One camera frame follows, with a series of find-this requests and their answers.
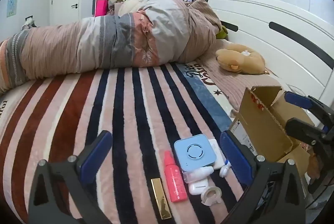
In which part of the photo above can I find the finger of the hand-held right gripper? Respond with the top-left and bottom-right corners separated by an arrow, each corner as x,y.
284,117 -> 329,146
284,92 -> 334,133

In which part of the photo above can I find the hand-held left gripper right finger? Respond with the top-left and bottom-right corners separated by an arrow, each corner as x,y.
220,130 -> 310,224

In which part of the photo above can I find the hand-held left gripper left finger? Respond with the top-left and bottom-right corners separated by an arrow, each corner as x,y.
27,130 -> 113,224

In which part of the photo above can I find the white power bank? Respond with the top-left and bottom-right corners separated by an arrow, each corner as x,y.
207,138 -> 226,170

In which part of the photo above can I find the small white and blue object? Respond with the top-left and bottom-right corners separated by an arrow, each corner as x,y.
219,160 -> 231,178

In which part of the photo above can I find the light blue square device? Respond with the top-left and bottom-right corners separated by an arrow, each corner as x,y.
174,134 -> 216,171

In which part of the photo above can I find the small white dropper bottle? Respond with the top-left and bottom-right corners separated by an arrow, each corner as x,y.
183,165 -> 212,183

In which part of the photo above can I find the brown cardboard box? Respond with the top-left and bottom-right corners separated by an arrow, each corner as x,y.
230,85 -> 316,177

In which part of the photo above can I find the clear tape dispenser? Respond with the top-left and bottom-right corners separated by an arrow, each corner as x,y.
201,186 -> 222,206

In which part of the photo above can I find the white double-dome plastic case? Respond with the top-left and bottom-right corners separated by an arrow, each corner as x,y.
188,182 -> 210,196

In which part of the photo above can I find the pink spray bottle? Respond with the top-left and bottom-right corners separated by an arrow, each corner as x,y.
164,150 -> 188,204

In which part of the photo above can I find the gold lipstick tube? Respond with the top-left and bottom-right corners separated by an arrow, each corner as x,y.
151,178 -> 171,213

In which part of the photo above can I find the striped fleece blanket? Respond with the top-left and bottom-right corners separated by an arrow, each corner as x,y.
0,62 -> 251,224

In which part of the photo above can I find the white bed headboard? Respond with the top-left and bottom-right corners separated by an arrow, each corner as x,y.
207,0 -> 334,125

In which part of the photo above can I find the tan plush bear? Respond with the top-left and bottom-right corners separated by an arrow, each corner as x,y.
215,44 -> 272,75

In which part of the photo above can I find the green plush toy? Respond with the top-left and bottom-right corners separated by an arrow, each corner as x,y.
215,24 -> 230,40

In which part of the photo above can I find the pink and grey duvet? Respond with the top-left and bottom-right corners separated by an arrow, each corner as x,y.
0,0 -> 222,94

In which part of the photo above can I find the bright pink bag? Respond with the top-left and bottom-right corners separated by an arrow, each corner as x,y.
95,0 -> 109,17

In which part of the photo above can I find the blue wall poster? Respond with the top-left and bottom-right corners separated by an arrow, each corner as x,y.
6,0 -> 18,18

